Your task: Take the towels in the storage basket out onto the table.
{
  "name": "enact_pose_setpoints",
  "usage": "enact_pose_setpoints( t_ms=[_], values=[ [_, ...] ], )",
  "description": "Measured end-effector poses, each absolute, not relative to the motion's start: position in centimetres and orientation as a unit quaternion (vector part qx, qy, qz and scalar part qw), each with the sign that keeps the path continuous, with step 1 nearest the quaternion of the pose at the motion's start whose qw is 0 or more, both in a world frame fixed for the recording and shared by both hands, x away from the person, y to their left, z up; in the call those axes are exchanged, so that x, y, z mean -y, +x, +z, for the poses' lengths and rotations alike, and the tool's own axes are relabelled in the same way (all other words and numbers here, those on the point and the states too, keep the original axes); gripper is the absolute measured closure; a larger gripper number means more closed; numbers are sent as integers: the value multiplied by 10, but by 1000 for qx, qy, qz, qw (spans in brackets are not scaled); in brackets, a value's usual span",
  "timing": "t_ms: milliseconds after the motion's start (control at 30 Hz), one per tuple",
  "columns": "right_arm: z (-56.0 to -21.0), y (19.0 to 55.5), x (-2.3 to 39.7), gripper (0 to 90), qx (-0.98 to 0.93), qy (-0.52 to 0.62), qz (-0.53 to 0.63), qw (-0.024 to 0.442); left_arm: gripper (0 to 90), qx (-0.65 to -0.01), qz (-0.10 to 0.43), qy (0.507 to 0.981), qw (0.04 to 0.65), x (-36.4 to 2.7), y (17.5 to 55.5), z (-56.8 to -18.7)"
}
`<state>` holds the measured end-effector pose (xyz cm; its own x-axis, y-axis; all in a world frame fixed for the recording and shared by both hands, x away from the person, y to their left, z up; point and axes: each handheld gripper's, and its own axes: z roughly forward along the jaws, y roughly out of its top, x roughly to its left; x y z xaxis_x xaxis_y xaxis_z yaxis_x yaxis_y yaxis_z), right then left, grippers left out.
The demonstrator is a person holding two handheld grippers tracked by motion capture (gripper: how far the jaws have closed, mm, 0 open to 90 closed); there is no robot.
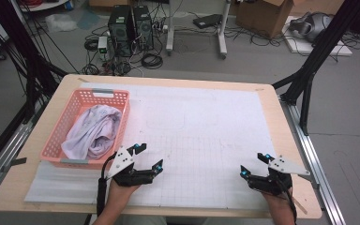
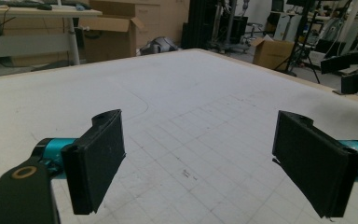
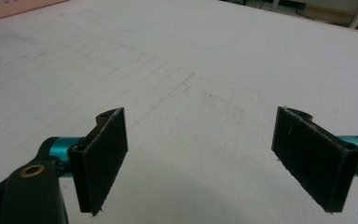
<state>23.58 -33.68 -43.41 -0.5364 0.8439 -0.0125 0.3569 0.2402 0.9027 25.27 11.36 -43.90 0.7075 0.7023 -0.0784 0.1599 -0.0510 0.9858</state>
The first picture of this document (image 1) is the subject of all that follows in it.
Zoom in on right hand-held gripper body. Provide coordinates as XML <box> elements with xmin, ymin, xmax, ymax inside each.
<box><xmin>247</xmin><ymin>155</ymin><xmax>311</xmax><ymax>197</ymax></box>

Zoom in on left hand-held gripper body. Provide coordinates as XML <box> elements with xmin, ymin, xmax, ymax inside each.
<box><xmin>107</xmin><ymin>145</ymin><xmax>156</xmax><ymax>188</ymax></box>

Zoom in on lavender printed towel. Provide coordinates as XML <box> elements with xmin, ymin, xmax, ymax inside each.
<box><xmin>61</xmin><ymin>104</ymin><xmax>123</xmax><ymax>161</ymax></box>

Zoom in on pink plastic basket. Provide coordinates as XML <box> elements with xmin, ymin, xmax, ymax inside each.
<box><xmin>39</xmin><ymin>88</ymin><xmax>131</xmax><ymax>171</ymax></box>

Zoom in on person's left hand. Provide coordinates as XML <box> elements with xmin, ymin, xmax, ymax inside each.
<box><xmin>106</xmin><ymin>180</ymin><xmax>142</xmax><ymax>211</ymax></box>

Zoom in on person's right hand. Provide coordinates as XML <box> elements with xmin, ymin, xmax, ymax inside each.
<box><xmin>262</xmin><ymin>188</ymin><xmax>296</xmax><ymax>214</ymax></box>

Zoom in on thin wooden stick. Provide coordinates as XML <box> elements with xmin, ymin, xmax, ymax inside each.
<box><xmin>292</xmin><ymin>196</ymin><xmax>308</xmax><ymax>216</ymax></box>

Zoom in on white grid mat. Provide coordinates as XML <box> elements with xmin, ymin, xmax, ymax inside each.
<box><xmin>23</xmin><ymin>82</ymin><xmax>279</xmax><ymax>210</ymax></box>

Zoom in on small white power box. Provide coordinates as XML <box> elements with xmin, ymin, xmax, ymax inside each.
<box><xmin>97</xmin><ymin>36</ymin><xmax>109</xmax><ymax>54</ymax></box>

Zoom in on white metal stand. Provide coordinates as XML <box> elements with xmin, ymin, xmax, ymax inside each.
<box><xmin>165</xmin><ymin>0</ymin><xmax>233</xmax><ymax>60</ymax></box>

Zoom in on white foam board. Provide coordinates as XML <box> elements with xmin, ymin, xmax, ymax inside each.
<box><xmin>281</xmin><ymin>15</ymin><xmax>353</xmax><ymax>57</ymax></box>

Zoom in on large black computer tower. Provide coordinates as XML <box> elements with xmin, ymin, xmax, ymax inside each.
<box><xmin>107</xmin><ymin>4</ymin><xmax>135</xmax><ymax>58</ymax></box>

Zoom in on slim black computer tower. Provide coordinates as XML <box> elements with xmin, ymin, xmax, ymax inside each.
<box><xmin>132</xmin><ymin>5</ymin><xmax>155</xmax><ymax>51</ymax></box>

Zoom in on grey rounded machine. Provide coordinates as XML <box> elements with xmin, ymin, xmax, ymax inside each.
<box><xmin>289</xmin><ymin>11</ymin><xmax>334</xmax><ymax>43</ymax></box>

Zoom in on open cardboard box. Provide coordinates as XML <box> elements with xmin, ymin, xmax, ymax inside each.
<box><xmin>234</xmin><ymin>0</ymin><xmax>294</xmax><ymax>39</ymax></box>

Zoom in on flat black device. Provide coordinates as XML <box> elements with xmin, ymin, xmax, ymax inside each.
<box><xmin>192</xmin><ymin>13</ymin><xmax>223</xmax><ymax>30</ymax></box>

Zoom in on clear plastic bag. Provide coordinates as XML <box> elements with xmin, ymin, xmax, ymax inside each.
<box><xmin>45</xmin><ymin>12</ymin><xmax>79</xmax><ymax>34</ymax></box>

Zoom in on white round table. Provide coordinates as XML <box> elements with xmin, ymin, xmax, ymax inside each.
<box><xmin>18</xmin><ymin>0</ymin><xmax>71</xmax><ymax>13</ymax></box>

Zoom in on grey metal bracket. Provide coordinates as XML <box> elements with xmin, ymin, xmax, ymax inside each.
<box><xmin>2</xmin><ymin>157</ymin><xmax>28</xmax><ymax>173</ymax></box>
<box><xmin>297</xmin><ymin>170</ymin><xmax>321</xmax><ymax>190</ymax></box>

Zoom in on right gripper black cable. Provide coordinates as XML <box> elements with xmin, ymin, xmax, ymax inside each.
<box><xmin>273</xmin><ymin>176</ymin><xmax>298</xmax><ymax>225</ymax></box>

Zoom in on aluminium rail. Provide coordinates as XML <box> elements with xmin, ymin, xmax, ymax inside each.
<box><xmin>0</xmin><ymin>102</ymin><xmax>45</xmax><ymax>204</ymax></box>
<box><xmin>279</xmin><ymin>97</ymin><xmax>347</xmax><ymax>225</ymax></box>

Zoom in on coiled black cable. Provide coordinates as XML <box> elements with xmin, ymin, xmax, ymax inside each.
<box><xmin>141</xmin><ymin>52</ymin><xmax>164</xmax><ymax>70</ymax></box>

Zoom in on black frame strut with cables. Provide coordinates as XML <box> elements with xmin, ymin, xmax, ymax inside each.
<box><xmin>0</xmin><ymin>0</ymin><xmax>68</xmax><ymax>125</ymax></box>

